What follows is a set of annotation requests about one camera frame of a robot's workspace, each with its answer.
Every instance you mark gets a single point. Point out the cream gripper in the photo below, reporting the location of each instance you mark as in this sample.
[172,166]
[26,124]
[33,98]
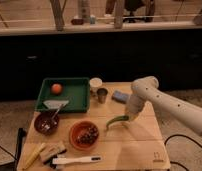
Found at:
[132,115]

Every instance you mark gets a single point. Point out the green chili pepper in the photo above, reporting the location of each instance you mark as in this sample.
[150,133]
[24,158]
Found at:
[116,119]

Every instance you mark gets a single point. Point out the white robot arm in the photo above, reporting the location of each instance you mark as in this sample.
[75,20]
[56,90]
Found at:
[146,89]

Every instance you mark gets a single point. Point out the blue sponge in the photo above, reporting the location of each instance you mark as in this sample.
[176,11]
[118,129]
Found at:
[120,96]

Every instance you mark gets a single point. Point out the metal cup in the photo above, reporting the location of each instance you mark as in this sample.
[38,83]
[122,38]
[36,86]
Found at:
[102,95]

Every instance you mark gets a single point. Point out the white cup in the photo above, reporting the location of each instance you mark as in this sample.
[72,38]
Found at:
[95,84]

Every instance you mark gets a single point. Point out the orange bowl with grapes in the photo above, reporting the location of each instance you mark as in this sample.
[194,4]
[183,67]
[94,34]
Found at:
[84,135]

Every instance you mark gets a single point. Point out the green plastic tray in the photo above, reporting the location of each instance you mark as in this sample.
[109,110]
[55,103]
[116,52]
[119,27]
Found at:
[76,91]

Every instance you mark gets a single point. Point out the metal spoon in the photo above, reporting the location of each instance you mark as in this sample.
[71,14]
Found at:
[55,112]

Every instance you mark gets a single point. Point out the orange fruit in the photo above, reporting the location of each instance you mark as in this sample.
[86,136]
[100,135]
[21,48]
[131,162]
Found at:
[56,89]

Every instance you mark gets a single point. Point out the white folded paper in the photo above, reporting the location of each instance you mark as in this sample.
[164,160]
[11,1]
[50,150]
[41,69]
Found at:
[55,104]

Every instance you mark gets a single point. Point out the dark brown bowl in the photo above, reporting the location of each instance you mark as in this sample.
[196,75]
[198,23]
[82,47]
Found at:
[45,123]

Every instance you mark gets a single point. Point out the wooden scrub brush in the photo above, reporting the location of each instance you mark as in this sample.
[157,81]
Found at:
[51,150]

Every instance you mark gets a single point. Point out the white handled brush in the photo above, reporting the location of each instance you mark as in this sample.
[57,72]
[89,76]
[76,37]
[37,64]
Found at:
[87,159]

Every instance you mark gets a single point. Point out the black chair frame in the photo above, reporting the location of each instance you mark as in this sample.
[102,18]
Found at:
[11,166]

